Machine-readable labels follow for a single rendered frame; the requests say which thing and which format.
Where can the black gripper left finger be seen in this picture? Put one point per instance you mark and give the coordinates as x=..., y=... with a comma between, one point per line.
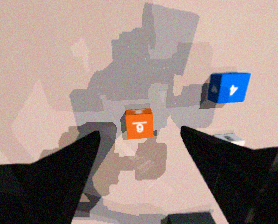
x=50, y=188

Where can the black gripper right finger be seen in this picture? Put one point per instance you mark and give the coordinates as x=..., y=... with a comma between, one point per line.
x=238, y=177

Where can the orange digit block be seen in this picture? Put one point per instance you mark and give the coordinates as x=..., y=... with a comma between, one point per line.
x=139, y=123

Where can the blue block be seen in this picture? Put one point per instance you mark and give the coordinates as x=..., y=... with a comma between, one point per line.
x=228, y=87

